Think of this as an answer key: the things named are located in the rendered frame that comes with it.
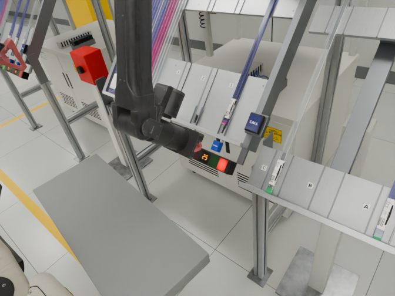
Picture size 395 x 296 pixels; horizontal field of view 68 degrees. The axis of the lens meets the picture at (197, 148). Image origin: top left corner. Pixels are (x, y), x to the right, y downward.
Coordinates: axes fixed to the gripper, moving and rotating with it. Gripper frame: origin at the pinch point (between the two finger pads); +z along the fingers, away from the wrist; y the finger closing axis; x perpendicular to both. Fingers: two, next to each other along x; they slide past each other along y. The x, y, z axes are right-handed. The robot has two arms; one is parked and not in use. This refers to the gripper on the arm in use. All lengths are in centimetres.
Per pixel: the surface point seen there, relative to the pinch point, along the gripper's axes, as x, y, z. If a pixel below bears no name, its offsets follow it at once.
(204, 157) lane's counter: 2.7, 3.9, 10.4
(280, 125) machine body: -18.6, -2.9, 39.6
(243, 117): -12.5, -4.2, 8.9
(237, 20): -73, 58, 69
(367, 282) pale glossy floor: 25, -47, 79
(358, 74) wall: -102, 13, 190
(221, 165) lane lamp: 2.8, -2.7, 10.5
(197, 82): -18.7, 16.4, 8.5
